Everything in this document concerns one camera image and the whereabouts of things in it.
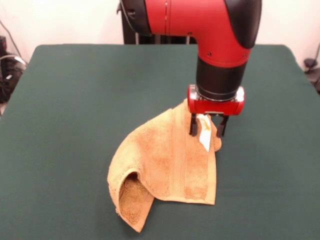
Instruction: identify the tan terry towel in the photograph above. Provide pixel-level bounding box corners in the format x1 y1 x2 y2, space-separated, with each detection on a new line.
106 98 223 233

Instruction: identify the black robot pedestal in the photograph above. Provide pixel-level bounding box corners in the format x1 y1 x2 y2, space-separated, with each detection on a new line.
116 0 200 45

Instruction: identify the dark green table cloth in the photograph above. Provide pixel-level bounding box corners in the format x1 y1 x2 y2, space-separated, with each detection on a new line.
0 44 320 240

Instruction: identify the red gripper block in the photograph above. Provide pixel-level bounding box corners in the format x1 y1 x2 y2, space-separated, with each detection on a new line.
187 84 246 138

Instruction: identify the grey cable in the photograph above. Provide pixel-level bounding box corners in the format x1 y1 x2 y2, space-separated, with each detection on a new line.
0 19 27 67

